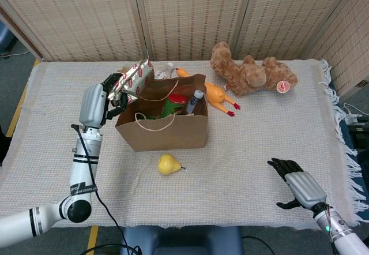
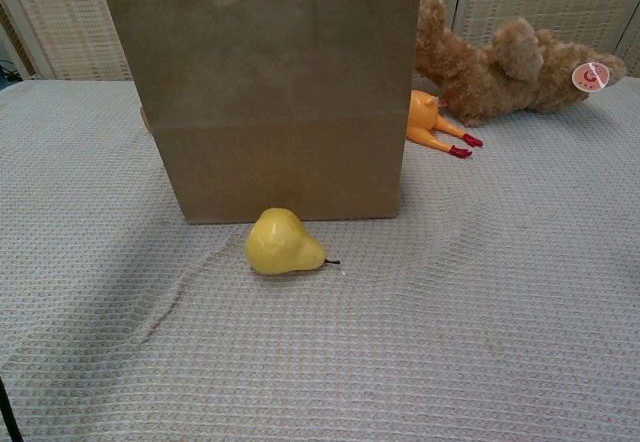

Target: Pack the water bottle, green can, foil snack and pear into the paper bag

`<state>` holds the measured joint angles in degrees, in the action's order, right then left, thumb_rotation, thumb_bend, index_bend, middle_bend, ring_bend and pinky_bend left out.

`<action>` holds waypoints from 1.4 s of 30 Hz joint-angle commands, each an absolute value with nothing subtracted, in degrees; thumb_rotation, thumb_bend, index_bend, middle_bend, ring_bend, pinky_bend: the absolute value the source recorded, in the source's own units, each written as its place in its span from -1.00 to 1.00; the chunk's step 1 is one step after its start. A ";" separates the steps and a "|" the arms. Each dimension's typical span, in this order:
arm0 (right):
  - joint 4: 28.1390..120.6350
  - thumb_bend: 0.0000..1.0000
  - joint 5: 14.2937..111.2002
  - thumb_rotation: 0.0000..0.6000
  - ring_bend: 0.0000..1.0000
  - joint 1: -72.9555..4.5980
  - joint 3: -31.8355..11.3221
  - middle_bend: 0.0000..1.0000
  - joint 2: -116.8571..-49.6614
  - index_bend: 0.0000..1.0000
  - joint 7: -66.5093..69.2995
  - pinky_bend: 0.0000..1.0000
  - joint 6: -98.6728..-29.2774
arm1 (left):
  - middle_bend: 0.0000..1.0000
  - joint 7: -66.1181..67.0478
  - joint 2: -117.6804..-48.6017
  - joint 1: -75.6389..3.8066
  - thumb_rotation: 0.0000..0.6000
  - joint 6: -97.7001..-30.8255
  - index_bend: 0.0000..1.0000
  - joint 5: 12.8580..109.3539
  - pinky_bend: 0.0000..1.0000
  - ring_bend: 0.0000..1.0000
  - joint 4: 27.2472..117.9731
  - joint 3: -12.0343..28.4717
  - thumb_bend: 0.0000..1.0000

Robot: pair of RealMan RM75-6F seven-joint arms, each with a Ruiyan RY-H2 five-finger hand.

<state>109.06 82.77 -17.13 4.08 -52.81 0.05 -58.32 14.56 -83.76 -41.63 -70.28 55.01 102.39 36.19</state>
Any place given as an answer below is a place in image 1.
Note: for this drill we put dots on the brown paper bag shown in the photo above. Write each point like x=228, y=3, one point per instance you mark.
x=167, y=136

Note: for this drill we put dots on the black device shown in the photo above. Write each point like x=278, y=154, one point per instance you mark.
x=360, y=134

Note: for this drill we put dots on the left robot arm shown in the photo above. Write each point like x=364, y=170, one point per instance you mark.
x=80, y=174

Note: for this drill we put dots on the brown teddy bear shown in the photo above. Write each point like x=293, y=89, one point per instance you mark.
x=248, y=76

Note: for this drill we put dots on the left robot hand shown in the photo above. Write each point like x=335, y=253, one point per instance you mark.
x=92, y=108

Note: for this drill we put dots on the white woven tablecloth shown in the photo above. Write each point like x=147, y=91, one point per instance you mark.
x=259, y=151

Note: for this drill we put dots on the blue chair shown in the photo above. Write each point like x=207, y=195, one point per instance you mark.
x=4, y=38

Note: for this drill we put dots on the yellow pear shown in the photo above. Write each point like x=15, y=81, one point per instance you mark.
x=165, y=164

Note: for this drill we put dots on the small clear red-label bottle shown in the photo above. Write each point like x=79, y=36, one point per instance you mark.
x=167, y=69

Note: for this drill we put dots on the blue padded seat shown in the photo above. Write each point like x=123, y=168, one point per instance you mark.
x=181, y=237

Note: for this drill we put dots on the clear plastic water bottle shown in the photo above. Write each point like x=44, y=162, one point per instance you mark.
x=194, y=100

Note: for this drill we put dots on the orange rubber chicken toy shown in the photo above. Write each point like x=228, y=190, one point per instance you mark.
x=214, y=93

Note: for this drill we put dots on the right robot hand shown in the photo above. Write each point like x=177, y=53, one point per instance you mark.
x=307, y=188

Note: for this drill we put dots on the green Pringles can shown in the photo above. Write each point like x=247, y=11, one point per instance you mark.
x=173, y=105

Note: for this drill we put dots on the bamboo folding screen panel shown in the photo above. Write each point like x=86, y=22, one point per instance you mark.
x=351, y=50
x=193, y=15
x=72, y=15
x=288, y=15

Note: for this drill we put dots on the amber tea bottle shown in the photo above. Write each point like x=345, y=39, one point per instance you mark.
x=124, y=70

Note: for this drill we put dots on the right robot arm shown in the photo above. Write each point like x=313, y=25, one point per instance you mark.
x=340, y=229

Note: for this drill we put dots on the silver foil snack packet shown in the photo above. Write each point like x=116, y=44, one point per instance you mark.
x=135, y=76

